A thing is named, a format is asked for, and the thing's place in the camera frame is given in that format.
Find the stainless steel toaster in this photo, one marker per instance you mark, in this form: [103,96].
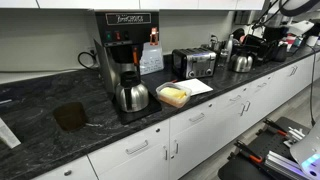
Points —
[195,61]

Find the round cabinet lock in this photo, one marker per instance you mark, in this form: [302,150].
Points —
[157,130]
[68,173]

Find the white base cabinets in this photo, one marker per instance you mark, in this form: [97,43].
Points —
[200,143]

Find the brown cork coaster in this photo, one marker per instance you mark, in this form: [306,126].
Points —
[70,116]

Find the white square plate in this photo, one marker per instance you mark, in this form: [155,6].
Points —
[198,86]

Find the red white cup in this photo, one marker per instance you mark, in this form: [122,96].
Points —
[291,41]

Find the white paper cup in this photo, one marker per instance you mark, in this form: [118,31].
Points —
[312,40]

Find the clear glass jar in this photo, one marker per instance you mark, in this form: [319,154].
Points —
[223,58]

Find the red hot water tap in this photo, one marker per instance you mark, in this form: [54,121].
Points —
[153,36]

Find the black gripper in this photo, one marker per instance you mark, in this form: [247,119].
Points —
[276,34]

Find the black robot cart top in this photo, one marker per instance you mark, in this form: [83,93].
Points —
[266,143]

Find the white printed paper leaflet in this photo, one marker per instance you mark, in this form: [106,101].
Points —
[8,135]

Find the black orange bar clamp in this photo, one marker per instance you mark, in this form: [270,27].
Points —
[276,128]
[248,151]

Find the white wall outlet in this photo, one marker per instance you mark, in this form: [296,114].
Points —
[212,36]

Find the black countertop appliance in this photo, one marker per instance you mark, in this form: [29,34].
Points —
[317,30]

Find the aluminium extrusion rails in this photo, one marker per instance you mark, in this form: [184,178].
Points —
[283,165]

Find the white wall cabinets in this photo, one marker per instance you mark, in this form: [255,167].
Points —
[100,3]

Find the clear plastic lunchbox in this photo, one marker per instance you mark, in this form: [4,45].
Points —
[166,99]

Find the black condiment organizer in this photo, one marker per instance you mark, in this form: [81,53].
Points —
[266,53]

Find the steel carafe with open collar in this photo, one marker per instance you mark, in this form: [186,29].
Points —
[241,63]

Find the black steel coffee maker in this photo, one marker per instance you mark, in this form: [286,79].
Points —
[126,36]

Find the steel carafe with black lid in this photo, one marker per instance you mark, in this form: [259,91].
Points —
[133,95]

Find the white bread slice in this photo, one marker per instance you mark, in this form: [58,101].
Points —
[173,92]

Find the stainless steel water bottle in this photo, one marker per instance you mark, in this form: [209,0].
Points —
[229,46]

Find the red pen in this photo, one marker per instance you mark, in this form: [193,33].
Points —
[173,81]

